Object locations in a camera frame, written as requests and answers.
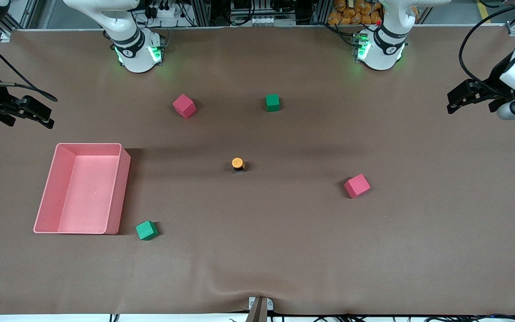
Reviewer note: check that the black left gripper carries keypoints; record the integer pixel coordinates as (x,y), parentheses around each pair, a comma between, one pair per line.
(493,83)

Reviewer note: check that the orange push button switch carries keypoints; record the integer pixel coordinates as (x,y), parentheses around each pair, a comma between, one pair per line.
(238,162)

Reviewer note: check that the white power strip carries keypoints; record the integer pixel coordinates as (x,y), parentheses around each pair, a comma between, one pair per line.
(163,11)

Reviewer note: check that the brown table mat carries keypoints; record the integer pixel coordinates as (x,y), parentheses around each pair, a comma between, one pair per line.
(257,250)

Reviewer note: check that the aluminium frame post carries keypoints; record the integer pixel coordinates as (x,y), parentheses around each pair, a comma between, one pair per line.
(202,11)
(321,11)

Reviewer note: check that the orange packaged goods pile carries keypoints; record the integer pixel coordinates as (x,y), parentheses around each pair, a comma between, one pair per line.
(351,13)

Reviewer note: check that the pink plastic bin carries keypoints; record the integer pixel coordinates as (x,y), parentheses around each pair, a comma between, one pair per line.
(87,201)

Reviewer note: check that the grey metal mount bracket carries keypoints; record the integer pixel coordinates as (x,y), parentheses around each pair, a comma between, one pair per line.
(260,308)

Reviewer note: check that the green foam cube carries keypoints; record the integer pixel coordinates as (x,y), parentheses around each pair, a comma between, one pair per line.
(146,230)
(272,103)

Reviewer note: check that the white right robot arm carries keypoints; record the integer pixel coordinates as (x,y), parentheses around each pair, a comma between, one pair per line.
(134,53)

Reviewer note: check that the white connector strip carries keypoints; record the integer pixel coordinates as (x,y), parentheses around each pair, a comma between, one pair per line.
(257,21)

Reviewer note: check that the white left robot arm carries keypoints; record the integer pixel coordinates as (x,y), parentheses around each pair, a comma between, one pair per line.
(382,53)

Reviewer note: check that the red foam cube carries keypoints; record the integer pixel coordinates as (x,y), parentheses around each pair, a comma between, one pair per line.
(357,186)
(184,106)

